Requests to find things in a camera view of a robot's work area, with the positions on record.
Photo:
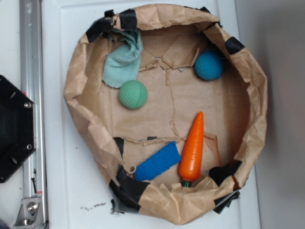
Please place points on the metal corner bracket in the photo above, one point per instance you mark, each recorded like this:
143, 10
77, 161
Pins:
30, 215

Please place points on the light teal towel cloth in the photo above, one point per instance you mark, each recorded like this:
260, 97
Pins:
123, 64

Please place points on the aluminium extrusion rail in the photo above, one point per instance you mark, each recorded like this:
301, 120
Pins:
32, 84

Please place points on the blue dimpled ball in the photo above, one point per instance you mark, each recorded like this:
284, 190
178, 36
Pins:
209, 66

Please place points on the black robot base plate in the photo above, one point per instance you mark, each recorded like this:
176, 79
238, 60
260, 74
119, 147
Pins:
16, 128

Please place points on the black loose screw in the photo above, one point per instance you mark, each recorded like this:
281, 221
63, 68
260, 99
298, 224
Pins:
34, 185

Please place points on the green dimpled ball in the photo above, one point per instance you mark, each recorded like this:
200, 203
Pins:
133, 94

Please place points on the orange plastic carrot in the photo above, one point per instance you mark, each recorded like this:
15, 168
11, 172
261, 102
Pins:
190, 164

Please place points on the brown paper bag basin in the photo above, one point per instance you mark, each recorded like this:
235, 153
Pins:
234, 107

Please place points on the blue felt cloth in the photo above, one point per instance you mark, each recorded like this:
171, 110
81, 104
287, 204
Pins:
158, 163

